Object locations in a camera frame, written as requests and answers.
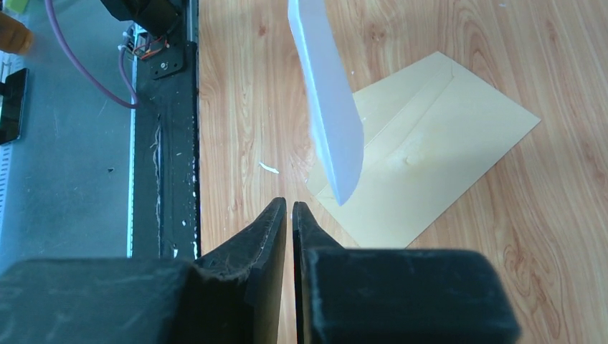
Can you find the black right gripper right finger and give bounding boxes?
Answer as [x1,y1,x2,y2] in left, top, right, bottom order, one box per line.
[292,201,521,343]

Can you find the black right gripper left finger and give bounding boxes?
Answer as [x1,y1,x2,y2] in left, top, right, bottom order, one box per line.
[1,197,287,343]

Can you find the lined letter paper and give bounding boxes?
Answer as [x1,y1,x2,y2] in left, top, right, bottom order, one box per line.
[288,0,365,206]

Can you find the tan paper envelope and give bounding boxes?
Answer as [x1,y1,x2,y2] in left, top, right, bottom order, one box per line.
[307,52,539,248]

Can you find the small white paper scrap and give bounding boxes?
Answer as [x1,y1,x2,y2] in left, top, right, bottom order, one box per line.
[259,161,280,174]

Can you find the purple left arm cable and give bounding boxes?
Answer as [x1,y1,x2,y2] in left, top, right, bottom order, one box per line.
[44,0,143,110]

